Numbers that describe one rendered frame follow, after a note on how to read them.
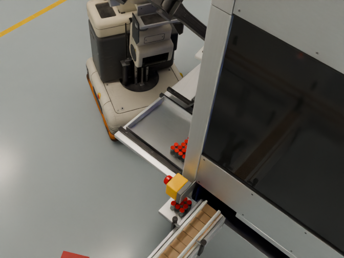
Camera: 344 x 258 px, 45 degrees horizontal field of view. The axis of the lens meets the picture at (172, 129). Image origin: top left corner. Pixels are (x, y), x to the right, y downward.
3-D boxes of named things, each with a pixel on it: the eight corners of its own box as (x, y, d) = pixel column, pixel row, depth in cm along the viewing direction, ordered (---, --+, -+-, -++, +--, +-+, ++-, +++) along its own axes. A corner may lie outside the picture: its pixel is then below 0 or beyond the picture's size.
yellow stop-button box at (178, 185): (190, 192, 165) (192, 183, 159) (178, 203, 162) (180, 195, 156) (175, 180, 168) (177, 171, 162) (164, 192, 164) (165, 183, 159)
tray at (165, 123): (218, 138, 192) (220, 134, 189) (183, 174, 179) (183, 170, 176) (163, 100, 204) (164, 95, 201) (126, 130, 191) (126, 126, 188)
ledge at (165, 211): (203, 212, 171) (204, 210, 170) (184, 234, 165) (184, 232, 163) (178, 191, 176) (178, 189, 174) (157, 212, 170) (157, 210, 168)
